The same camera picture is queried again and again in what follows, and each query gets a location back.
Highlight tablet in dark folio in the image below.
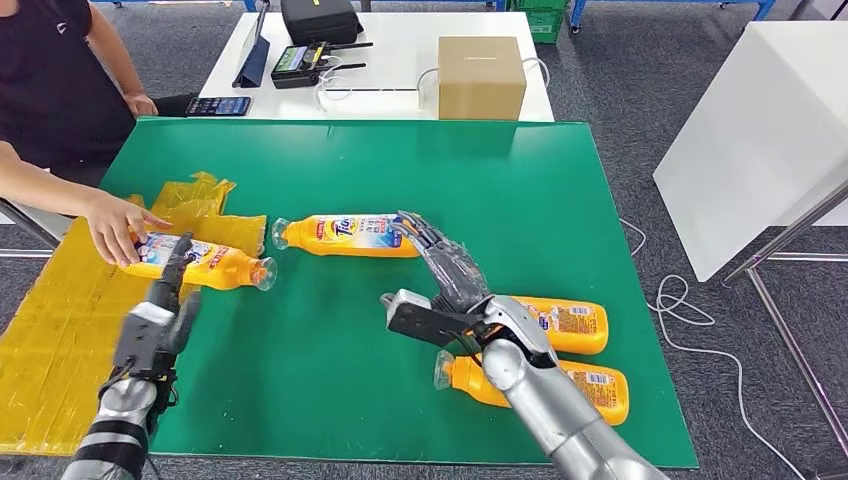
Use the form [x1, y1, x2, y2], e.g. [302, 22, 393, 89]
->
[231, 0, 273, 90]

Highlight brown cardboard box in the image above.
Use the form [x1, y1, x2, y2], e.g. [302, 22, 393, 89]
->
[437, 36, 529, 122]

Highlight black carry bag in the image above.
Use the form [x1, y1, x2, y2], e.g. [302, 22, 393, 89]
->
[280, 0, 365, 48]

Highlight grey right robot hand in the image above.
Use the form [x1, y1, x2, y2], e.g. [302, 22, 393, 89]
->
[390, 211, 492, 316]

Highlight person's left hand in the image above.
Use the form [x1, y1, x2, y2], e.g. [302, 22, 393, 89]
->
[125, 92, 159, 119]

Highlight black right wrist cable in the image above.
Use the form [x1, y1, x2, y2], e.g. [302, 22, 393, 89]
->
[447, 327, 488, 364]

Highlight person's right hand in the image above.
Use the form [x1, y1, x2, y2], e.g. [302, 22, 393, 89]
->
[84, 192, 174, 268]

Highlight person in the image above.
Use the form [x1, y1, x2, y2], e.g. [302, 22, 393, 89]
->
[0, 0, 200, 270]

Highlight black smartphone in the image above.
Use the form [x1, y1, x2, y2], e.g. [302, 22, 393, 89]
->
[185, 96, 254, 119]

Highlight green work table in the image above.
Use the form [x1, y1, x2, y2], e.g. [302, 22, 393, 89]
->
[99, 117, 699, 470]

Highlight white floor cable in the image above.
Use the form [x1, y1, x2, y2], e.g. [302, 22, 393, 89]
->
[619, 217, 806, 480]

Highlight yellow taped cardboard sheet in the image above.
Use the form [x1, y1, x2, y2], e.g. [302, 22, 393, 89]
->
[0, 172, 268, 458]

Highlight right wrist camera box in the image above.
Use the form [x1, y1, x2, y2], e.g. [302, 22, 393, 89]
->
[379, 289, 485, 350]

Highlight black remote controller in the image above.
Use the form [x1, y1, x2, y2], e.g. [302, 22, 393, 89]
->
[270, 42, 374, 91]

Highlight white chair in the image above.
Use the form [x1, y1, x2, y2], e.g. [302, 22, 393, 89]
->
[0, 198, 74, 261]

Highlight blue metal rack frame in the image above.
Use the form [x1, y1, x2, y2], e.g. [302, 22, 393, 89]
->
[568, 0, 776, 34]

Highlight white side table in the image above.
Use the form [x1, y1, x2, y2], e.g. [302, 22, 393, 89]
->
[652, 19, 848, 458]

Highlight orange detergent bottle clear cap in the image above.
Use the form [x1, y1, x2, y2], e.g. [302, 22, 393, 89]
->
[433, 351, 631, 427]
[510, 296, 609, 356]
[119, 231, 278, 293]
[271, 213, 423, 260]

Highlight green plastic crate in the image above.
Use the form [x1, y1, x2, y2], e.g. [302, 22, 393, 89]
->
[508, 0, 571, 46]

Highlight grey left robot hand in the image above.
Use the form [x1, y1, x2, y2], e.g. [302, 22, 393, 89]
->
[148, 233, 202, 356]

